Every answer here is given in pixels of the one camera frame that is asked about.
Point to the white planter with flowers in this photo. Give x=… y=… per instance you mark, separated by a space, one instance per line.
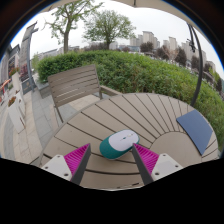
x=16 y=116
x=16 y=81

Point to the curved dark umbrella pole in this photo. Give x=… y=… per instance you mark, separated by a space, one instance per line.
x=200 y=76

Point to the tall grey sign pillar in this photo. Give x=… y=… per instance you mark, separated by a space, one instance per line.
x=25 y=50

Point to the blue mouse pad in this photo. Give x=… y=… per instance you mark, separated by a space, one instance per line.
x=196 y=128

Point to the sparse tall tree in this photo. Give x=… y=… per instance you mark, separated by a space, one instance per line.
x=66 y=40

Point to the round leafy tree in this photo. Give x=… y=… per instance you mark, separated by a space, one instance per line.
x=108 y=25

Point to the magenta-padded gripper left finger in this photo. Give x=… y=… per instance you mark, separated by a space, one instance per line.
x=75 y=160

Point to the brown slatted chair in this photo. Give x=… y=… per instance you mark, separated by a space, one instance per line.
x=73 y=85

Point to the green hedge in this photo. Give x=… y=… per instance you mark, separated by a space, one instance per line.
x=150 y=73

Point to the white and teal computer mouse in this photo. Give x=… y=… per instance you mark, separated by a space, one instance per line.
x=123 y=140

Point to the distant apartment buildings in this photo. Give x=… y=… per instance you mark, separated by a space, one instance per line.
x=148 y=36

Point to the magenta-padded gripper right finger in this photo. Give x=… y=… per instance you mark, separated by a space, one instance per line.
x=146 y=160

